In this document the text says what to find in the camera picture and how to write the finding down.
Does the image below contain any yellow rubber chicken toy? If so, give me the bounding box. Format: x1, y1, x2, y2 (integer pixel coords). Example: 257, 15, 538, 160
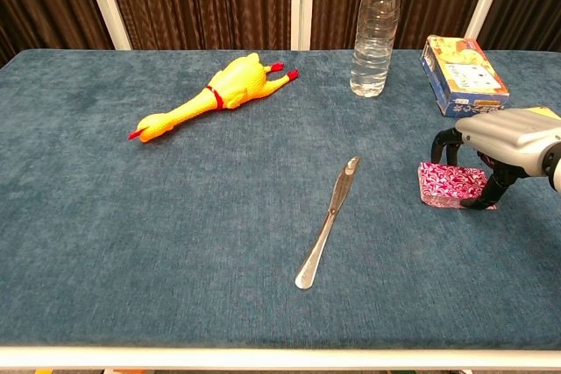
127, 53, 301, 144

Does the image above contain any silver metal table knife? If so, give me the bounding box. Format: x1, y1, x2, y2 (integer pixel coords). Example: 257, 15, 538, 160
294, 155, 363, 291

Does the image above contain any white upright frame post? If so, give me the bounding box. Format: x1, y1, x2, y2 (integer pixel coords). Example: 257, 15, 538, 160
289, 0, 316, 52

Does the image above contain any clear plastic water bottle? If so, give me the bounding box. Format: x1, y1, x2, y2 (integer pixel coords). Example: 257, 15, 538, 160
349, 0, 401, 98

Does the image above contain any white table edge rail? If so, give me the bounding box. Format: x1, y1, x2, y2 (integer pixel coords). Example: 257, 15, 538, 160
0, 345, 561, 371

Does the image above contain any blue fabric tablecloth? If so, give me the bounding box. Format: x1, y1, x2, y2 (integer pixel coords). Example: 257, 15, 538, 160
0, 48, 561, 351

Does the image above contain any yellow green sponge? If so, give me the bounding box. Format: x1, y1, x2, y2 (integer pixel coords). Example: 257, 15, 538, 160
525, 105, 561, 121

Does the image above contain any pink patterned card stack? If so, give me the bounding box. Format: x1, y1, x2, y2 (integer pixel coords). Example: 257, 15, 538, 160
416, 161, 499, 211

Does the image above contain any blue cardboard box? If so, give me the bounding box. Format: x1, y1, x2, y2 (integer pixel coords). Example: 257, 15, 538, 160
420, 34, 511, 119

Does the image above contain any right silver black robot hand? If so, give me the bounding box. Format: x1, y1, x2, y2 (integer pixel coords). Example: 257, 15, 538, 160
430, 108, 561, 211

